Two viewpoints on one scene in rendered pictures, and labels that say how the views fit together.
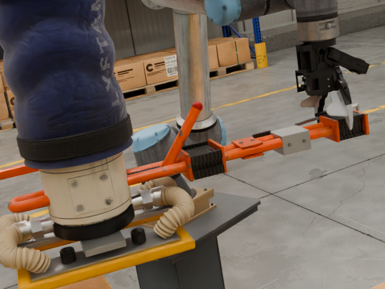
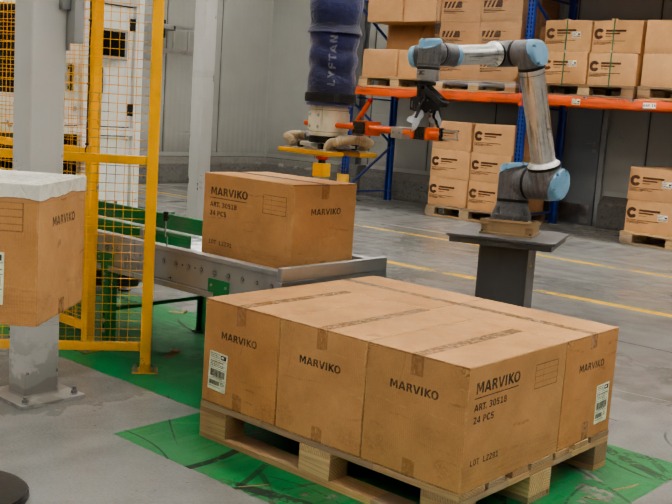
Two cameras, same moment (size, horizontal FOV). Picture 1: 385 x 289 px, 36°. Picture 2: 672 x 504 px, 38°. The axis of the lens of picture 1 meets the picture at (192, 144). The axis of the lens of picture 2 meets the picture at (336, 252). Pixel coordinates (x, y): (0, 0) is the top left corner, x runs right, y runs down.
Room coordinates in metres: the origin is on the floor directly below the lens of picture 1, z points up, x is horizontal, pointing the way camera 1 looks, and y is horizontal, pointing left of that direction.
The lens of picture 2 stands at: (-0.57, -3.70, 1.28)
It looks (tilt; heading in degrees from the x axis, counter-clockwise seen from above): 8 degrees down; 65
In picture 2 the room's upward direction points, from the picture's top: 4 degrees clockwise
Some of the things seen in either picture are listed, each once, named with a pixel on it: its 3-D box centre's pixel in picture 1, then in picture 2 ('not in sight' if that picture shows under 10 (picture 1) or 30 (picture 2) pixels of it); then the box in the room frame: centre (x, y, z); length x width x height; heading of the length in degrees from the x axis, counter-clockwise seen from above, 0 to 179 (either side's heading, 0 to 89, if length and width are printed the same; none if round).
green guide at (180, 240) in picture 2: not in sight; (85, 223); (0.34, 1.43, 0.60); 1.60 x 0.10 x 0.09; 114
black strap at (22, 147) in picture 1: (75, 133); (331, 98); (1.17, 0.23, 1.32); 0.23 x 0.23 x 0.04
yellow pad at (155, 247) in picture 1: (105, 251); (310, 147); (1.08, 0.20, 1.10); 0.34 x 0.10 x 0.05; 106
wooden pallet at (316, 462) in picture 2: not in sight; (402, 432); (1.20, -0.57, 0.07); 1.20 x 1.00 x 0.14; 114
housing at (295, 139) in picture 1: (290, 140); (401, 132); (1.29, -0.22, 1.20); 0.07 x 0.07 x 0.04; 16
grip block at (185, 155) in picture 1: (200, 159); (366, 128); (1.24, -0.01, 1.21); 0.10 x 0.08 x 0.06; 16
